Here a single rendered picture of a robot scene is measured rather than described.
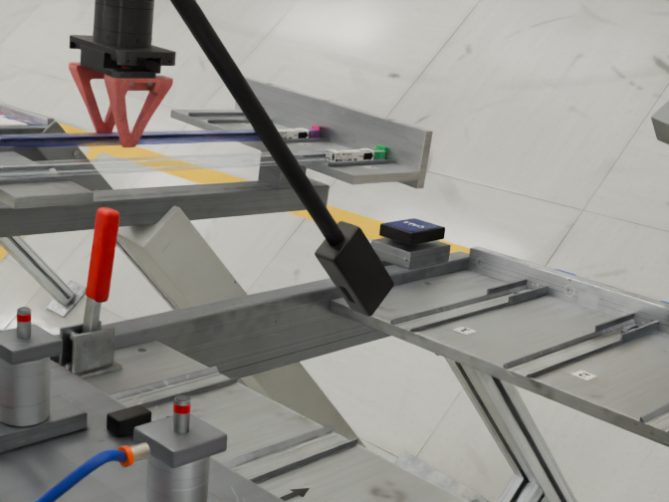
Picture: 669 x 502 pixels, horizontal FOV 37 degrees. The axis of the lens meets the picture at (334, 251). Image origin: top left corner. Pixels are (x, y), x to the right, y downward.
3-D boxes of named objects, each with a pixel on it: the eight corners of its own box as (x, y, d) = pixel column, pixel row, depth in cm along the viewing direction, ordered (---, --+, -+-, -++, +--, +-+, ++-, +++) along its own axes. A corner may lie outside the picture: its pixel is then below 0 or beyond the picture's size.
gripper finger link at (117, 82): (110, 153, 98) (115, 56, 95) (74, 137, 103) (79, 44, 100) (169, 150, 102) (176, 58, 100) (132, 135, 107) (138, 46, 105)
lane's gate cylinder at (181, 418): (180, 451, 37) (184, 391, 36) (191, 457, 36) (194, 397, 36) (167, 455, 36) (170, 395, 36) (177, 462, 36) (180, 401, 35)
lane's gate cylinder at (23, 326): (26, 356, 44) (26, 305, 43) (33, 360, 43) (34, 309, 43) (13, 359, 43) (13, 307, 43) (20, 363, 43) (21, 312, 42)
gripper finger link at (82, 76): (98, 148, 99) (104, 52, 97) (63, 132, 104) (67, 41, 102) (157, 145, 104) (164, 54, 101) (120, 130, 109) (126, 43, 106)
